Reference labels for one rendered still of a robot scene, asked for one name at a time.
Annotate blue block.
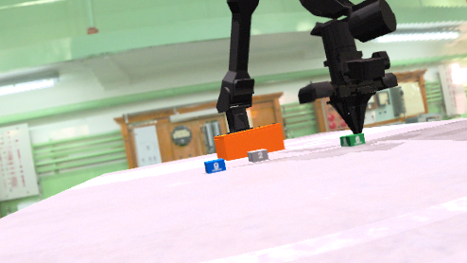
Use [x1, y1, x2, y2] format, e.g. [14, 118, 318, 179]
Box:
[204, 159, 226, 174]

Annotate green block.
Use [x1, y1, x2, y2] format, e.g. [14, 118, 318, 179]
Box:
[339, 133, 366, 148]

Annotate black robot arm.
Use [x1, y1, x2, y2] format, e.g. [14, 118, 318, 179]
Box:
[216, 0, 397, 134]

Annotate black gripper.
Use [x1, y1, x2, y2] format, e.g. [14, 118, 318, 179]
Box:
[298, 46, 398, 134]

